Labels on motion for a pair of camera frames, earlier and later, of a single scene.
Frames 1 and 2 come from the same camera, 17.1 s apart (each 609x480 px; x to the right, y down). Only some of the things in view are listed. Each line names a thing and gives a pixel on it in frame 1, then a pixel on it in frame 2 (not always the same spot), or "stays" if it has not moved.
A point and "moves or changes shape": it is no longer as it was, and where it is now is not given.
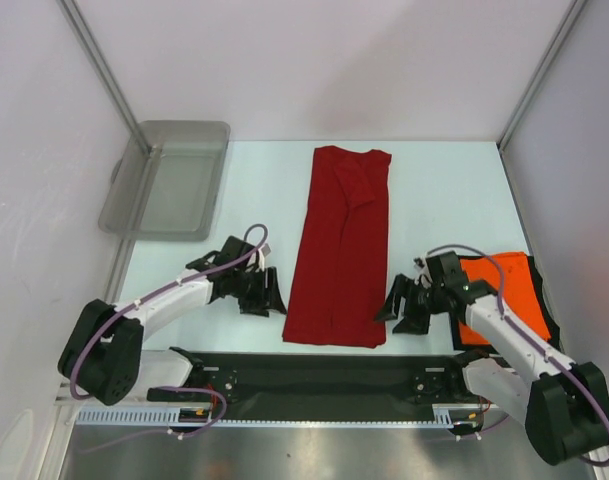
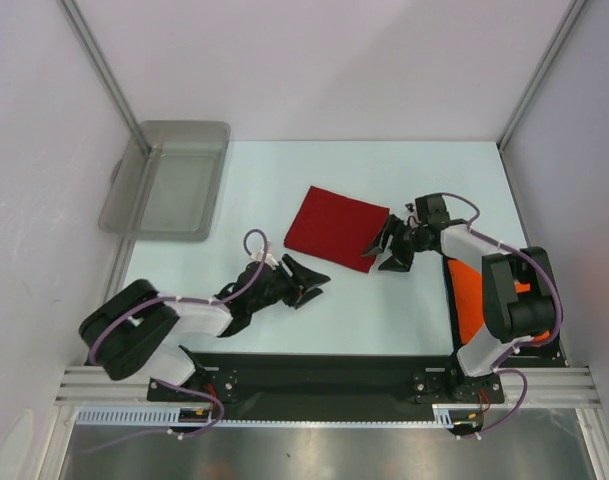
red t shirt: x=338 y=290 moves or changes shape
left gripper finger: x=254 y=308 to x=305 y=277
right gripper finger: x=415 y=324 to x=396 y=264
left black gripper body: x=250 y=283 to x=282 y=287
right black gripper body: x=415 y=301 to x=399 y=241
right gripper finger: x=399 y=290 to x=381 y=241
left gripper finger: x=274 y=299 to x=309 y=295
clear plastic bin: x=165 y=181 stays
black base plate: x=324 y=380 stays
